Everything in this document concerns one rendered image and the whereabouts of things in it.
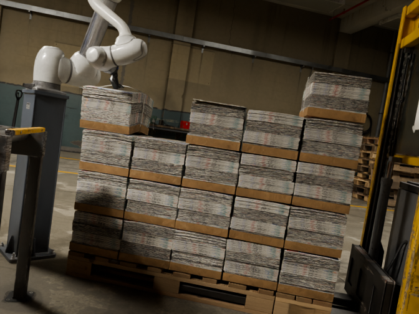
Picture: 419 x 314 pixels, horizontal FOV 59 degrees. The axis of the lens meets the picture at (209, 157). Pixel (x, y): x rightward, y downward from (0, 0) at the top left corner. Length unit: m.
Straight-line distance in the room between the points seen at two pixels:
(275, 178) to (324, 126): 0.36
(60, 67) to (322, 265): 1.84
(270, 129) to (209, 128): 0.32
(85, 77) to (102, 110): 0.43
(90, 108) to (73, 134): 6.65
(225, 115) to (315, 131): 0.46
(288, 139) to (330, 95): 0.31
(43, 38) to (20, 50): 0.56
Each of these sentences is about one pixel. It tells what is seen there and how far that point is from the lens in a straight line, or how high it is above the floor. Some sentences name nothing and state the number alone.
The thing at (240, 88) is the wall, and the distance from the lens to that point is 9.04.
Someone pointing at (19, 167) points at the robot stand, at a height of 0.53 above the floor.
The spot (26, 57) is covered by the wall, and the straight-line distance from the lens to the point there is 9.04.
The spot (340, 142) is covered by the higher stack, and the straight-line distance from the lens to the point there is 1.94.
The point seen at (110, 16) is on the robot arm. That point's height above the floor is 1.41.
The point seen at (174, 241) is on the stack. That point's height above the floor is 0.30.
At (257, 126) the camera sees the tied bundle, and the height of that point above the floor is 0.98.
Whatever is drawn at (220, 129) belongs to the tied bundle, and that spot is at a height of 0.93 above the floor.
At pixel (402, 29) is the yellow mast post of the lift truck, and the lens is 2.65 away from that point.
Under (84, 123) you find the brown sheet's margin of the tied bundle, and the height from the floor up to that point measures 0.85.
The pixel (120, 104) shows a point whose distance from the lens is 2.05.
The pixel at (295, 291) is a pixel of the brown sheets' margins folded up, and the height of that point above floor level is 0.16.
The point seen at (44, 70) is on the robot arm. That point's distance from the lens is 2.39.
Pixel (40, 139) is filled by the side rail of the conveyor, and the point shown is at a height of 0.76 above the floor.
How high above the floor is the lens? 0.91
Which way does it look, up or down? 4 degrees down
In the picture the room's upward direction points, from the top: 9 degrees clockwise
